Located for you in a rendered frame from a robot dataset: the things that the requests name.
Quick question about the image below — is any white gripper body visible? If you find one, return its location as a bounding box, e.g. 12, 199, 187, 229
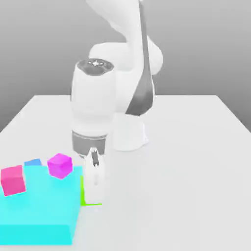
83, 153, 105, 205

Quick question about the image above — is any small green cube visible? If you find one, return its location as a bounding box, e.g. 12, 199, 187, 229
80, 175, 102, 206

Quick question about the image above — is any small magenta cube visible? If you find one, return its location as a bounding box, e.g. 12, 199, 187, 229
47, 152, 74, 180

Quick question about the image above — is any small blue cube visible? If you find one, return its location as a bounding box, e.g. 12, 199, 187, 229
24, 158, 43, 167

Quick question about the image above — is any small pink cube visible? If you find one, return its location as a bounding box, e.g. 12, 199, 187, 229
0, 164, 27, 197

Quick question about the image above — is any large cyan box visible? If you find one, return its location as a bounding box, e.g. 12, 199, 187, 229
0, 165, 84, 246

